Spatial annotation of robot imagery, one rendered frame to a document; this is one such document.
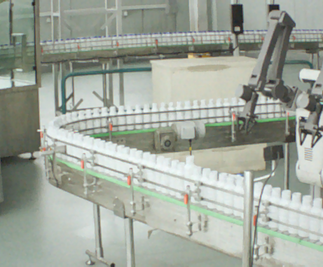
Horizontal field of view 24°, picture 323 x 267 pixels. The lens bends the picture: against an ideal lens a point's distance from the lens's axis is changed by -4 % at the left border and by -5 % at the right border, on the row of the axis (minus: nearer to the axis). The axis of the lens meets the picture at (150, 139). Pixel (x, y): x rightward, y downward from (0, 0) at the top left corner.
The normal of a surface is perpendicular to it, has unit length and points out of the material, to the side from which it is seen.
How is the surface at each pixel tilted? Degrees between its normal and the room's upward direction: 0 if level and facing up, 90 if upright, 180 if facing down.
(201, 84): 90
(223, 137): 90
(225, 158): 90
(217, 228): 90
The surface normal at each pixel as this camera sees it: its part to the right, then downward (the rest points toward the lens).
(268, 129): 0.29, 0.20
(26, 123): 0.58, 0.15
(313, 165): -0.82, 0.14
